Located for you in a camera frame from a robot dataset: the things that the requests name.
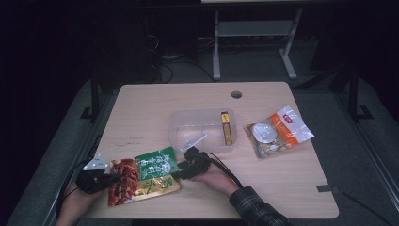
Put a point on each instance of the green and red food packet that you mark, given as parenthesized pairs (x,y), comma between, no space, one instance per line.
(150,175)

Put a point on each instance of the small red and yellow box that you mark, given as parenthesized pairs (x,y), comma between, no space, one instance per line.
(226,128)

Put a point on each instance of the grey metal stand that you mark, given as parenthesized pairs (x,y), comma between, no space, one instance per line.
(254,29)

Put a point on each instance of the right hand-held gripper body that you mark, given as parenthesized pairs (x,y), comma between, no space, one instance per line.
(197,164)

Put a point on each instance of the person's right hand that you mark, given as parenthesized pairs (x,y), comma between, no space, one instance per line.
(219,180)

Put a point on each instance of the person's left hand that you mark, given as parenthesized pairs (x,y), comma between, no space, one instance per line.
(76,202)

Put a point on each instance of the white and orange food packet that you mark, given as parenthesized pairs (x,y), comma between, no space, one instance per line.
(288,128)

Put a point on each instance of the clear plastic container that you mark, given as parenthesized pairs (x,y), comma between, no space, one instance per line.
(204,125)

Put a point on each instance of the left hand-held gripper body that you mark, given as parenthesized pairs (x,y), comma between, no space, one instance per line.
(92,182)

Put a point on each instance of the grey tape strip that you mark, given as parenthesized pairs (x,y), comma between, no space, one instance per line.
(327,188)

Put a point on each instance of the black metal stand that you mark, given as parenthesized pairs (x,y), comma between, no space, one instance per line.
(94,100)
(354,97)

